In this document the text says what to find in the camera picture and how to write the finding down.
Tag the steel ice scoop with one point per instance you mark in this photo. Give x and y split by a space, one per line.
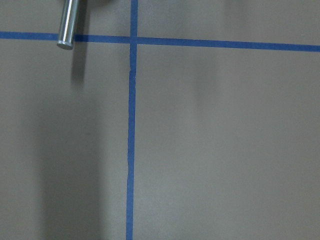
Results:
68 23

